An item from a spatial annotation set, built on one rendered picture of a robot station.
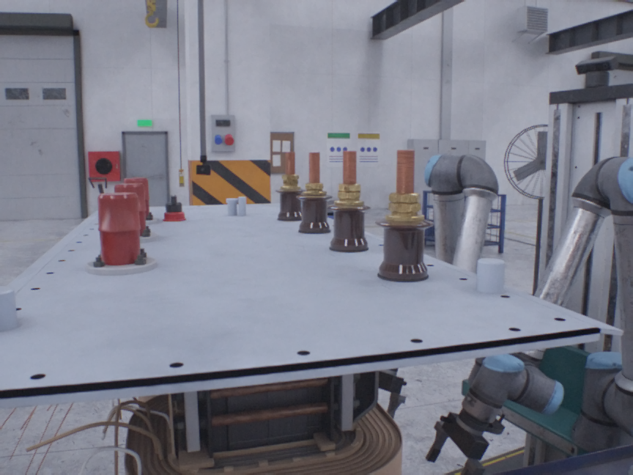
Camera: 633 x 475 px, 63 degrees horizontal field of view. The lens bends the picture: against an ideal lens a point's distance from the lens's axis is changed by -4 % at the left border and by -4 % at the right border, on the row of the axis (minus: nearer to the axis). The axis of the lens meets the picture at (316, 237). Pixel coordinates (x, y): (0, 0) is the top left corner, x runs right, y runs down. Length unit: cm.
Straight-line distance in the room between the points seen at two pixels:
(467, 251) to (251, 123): 475
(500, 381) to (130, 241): 90
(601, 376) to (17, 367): 148
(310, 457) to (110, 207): 53
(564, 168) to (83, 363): 168
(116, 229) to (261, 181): 537
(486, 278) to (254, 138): 557
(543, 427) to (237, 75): 522
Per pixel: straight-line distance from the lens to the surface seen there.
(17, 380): 55
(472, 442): 141
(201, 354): 56
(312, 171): 137
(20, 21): 1473
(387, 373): 171
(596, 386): 172
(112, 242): 97
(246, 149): 626
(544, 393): 144
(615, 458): 145
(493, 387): 139
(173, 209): 168
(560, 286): 153
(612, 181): 144
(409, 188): 87
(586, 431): 179
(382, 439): 100
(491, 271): 81
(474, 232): 179
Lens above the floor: 156
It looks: 9 degrees down
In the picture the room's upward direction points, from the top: straight up
